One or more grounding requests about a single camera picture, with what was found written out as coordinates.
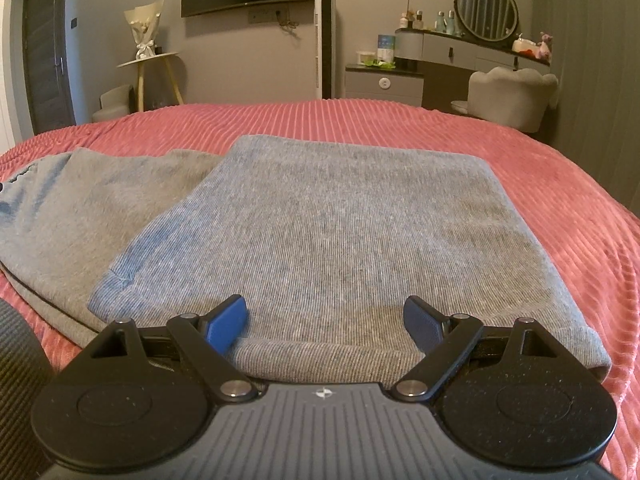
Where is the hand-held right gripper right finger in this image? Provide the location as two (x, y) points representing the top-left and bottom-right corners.
(391, 296), (560, 404)

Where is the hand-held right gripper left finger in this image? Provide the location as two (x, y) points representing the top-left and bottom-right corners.
(89, 295), (258, 404)

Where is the grey hooded sweatshirt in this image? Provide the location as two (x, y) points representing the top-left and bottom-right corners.
(0, 134), (613, 383)

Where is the pink ribbed blanket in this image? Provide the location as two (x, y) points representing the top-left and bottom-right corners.
(0, 100), (640, 480)

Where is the dark ribbed cloth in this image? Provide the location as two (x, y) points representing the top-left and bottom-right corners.
(0, 300), (53, 480)

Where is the grey nightstand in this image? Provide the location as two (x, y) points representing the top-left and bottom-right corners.
(345, 63), (425, 107)

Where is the beige round stool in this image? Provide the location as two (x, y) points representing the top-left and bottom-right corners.
(91, 85), (135, 123)

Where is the beige shell-back chair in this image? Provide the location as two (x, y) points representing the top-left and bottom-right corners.
(451, 66), (558, 133)

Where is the round yellow-legged side table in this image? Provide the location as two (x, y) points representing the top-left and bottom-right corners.
(116, 51), (183, 112)

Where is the grey vanity dresser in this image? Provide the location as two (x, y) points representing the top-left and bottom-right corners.
(395, 29), (551, 111)

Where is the white tower fan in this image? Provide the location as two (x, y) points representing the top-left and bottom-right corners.
(314, 0), (335, 101)

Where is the cream wrapped flower bouquet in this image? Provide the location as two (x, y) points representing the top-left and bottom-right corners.
(124, 2), (166, 61)

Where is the dark wooden door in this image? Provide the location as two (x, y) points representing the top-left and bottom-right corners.
(20, 0), (76, 133)

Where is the round black-framed mirror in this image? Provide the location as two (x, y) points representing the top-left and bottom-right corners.
(454, 0), (520, 43)

